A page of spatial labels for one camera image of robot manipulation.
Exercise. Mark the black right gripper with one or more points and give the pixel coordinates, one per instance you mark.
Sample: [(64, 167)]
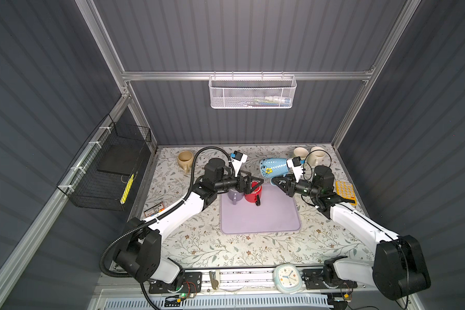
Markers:
[(290, 184)]

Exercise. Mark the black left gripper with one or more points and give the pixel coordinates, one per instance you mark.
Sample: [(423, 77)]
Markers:
[(247, 187)]

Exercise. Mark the red mug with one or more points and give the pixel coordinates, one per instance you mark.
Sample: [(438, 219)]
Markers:
[(255, 196)]

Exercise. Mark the blue polka dot mug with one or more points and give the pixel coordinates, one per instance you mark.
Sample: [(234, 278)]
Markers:
[(273, 167)]

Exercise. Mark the light green mug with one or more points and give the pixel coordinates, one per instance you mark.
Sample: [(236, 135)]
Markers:
[(300, 152)]

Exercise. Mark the white mug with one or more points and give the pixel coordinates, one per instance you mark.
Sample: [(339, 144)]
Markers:
[(316, 156)]

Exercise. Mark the beige speckled mug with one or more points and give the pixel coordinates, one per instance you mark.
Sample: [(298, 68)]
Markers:
[(185, 160)]

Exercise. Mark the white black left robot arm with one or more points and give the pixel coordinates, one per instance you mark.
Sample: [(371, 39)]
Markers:
[(137, 252)]

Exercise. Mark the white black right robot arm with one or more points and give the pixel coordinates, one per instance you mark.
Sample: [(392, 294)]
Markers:
[(398, 268)]

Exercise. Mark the purple mug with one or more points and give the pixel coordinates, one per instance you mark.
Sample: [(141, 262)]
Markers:
[(235, 196)]

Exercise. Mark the lavender plastic tray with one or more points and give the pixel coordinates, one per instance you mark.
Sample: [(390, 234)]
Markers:
[(277, 213)]

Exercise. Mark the yellow calculator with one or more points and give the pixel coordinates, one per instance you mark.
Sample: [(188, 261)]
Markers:
[(346, 190)]

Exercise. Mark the colourful marker pack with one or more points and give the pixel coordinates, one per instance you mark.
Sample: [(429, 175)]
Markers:
[(155, 209)]

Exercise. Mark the small white clock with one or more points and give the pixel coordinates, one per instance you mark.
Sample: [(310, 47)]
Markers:
[(287, 278)]

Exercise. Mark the white wire basket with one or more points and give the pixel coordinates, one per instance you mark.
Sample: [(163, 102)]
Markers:
[(252, 91)]

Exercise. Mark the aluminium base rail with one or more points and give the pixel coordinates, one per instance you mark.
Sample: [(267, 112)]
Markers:
[(234, 279)]

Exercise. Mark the black wire basket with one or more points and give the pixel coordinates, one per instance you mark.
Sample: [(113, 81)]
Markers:
[(97, 180)]

